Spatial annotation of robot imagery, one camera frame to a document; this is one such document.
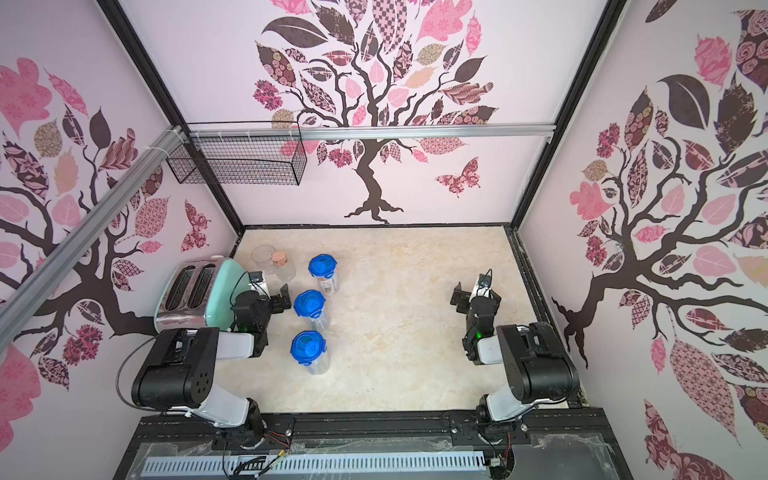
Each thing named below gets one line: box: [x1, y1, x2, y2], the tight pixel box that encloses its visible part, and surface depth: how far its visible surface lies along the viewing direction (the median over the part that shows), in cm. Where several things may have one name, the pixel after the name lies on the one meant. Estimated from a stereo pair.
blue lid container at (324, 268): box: [308, 254, 339, 296], surface depth 94 cm
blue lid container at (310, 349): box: [290, 330, 330, 375], surface depth 76 cm
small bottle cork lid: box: [271, 250, 288, 267], surface depth 100 cm
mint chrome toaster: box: [154, 256, 248, 332], surface depth 83 cm
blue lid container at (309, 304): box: [293, 289, 326, 331], surface depth 85 cm
